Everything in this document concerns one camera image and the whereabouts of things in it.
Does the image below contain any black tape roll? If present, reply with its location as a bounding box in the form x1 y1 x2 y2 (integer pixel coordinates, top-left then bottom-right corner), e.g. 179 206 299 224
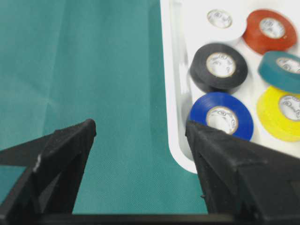
189 43 248 93

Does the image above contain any yellow tape roll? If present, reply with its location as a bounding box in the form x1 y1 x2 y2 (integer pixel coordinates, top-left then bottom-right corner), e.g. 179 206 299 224
256 86 300 142

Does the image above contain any white tape roll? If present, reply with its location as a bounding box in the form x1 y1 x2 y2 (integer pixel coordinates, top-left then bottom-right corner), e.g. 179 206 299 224
200 5 247 45

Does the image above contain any green tape roll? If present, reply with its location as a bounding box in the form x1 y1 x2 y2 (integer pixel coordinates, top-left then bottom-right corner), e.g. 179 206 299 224
258 51 300 94

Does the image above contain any blue tape roll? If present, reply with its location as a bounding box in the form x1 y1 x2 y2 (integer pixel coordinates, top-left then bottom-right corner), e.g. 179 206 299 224
188 92 254 141

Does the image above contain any red tape roll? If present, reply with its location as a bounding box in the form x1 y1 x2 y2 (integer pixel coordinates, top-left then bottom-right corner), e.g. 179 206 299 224
243 9 297 54

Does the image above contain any green table cloth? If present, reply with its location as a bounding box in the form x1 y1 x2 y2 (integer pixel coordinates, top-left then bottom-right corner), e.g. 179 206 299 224
0 0 207 214

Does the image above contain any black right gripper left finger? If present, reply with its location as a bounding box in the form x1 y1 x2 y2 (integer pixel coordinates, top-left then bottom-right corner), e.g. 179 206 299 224
0 119 96 225

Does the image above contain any white plastic case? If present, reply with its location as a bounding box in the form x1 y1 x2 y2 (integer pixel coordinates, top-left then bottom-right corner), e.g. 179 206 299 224
160 0 300 173

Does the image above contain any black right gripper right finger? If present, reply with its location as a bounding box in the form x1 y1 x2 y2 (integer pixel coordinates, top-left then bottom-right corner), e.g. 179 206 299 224
186 120 300 225

